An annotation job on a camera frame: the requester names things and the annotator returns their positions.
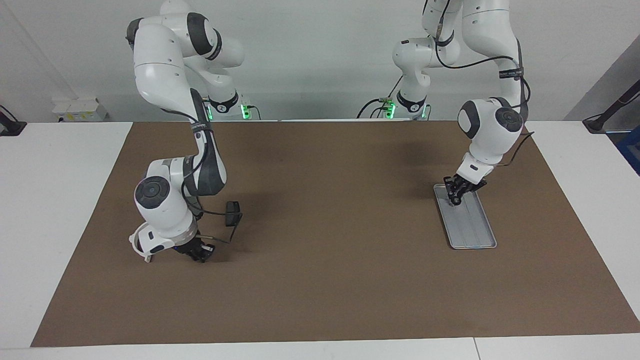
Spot silver metal tray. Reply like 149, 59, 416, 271
433, 183, 498, 250

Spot black table clamp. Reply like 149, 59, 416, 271
0, 105, 27, 137

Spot white curved plastic bracket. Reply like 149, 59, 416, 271
128, 222, 152, 264

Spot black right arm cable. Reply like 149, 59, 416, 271
182, 185, 243, 246

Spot black base cables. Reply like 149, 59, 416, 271
356, 75, 406, 119

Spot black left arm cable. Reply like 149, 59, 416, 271
435, 25, 536, 166

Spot white cardboard box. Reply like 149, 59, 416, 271
52, 97, 108, 123

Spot rectangular dark brake pad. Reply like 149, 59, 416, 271
225, 201, 243, 227

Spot brown table mat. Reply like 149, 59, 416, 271
31, 120, 640, 348

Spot blue bin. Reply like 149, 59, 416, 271
617, 127, 640, 176

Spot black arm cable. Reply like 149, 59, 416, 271
435, 25, 536, 166
182, 185, 243, 246

